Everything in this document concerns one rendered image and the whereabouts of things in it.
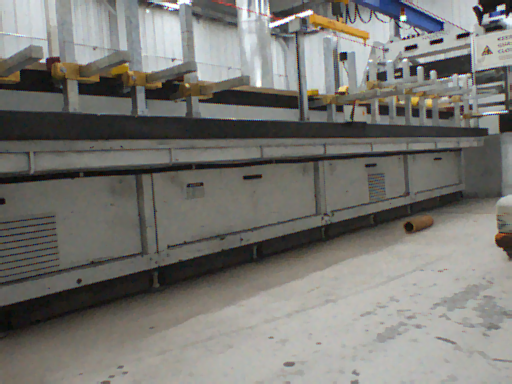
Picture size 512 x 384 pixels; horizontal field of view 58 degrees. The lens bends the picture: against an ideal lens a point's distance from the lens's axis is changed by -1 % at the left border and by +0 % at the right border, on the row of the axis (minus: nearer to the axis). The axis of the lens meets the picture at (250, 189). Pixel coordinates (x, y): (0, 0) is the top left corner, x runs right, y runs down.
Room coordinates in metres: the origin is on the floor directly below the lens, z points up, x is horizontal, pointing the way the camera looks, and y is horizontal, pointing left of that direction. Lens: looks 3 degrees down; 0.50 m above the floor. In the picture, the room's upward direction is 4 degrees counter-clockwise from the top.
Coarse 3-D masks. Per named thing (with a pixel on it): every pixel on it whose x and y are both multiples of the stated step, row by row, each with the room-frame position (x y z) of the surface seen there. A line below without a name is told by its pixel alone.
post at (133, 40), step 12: (132, 0) 1.64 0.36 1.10; (132, 12) 1.64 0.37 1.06; (132, 24) 1.63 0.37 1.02; (132, 36) 1.63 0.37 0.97; (132, 48) 1.63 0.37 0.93; (132, 60) 1.64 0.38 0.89; (132, 96) 1.65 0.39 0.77; (144, 96) 1.65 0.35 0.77; (132, 108) 1.65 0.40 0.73; (144, 108) 1.65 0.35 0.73
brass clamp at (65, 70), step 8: (56, 64) 1.43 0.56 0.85; (64, 64) 1.44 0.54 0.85; (72, 64) 1.46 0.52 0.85; (80, 64) 1.48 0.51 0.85; (56, 72) 1.43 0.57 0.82; (64, 72) 1.44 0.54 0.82; (72, 72) 1.45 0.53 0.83; (80, 80) 1.49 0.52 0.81; (88, 80) 1.50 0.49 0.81; (96, 80) 1.51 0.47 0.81
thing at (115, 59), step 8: (104, 56) 1.37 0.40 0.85; (112, 56) 1.34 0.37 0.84; (120, 56) 1.31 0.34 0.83; (128, 56) 1.32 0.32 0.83; (88, 64) 1.43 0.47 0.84; (96, 64) 1.40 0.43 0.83; (104, 64) 1.37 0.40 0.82; (112, 64) 1.35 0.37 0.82; (120, 64) 1.36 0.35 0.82; (80, 72) 1.47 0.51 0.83; (88, 72) 1.44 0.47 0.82; (96, 72) 1.44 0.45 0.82; (56, 80) 1.58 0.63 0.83
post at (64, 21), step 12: (60, 0) 1.45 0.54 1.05; (60, 12) 1.45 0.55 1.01; (60, 24) 1.45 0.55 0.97; (60, 36) 1.46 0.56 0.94; (72, 36) 1.47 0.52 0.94; (60, 48) 1.46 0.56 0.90; (72, 48) 1.47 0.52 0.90; (60, 60) 1.47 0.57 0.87; (72, 60) 1.46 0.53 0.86; (72, 84) 1.46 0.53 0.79; (72, 96) 1.46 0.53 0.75
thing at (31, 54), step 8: (32, 48) 1.13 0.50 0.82; (40, 48) 1.14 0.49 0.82; (16, 56) 1.19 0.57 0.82; (24, 56) 1.15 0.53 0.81; (32, 56) 1.13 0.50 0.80; (40, 56) 1.14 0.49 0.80; (0, 64) 1.26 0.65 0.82; (8, 64) 1.23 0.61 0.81; (16, 64) 1.19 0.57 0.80; (24, 64) 1.19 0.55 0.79; (32, 64) 1.19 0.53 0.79; (0, 72) 1.27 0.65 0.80; (8, 72) 1.26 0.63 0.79; (16, 72) 1.27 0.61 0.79
